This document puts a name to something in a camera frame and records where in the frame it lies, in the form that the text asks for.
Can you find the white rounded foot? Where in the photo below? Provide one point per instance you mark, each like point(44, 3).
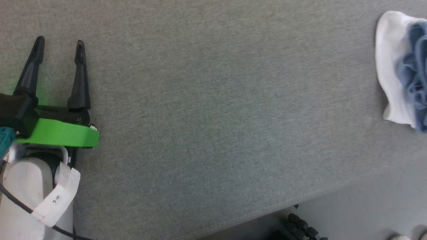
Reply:
point(399, 237)

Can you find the black ribbed base part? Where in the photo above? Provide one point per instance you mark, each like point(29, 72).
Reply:
point(300, 226)

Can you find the blue polo shirt white collar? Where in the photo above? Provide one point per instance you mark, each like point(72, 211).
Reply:
point(387, 66)

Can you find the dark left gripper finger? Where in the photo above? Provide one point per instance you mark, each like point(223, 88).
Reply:
point(81, 86)
point(30, 76)

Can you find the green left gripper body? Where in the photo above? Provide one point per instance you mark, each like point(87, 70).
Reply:
point(60, 133)

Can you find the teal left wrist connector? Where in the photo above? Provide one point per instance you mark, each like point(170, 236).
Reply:
point(6, 141)

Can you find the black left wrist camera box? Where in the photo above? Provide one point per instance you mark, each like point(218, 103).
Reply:
point(16, 110)

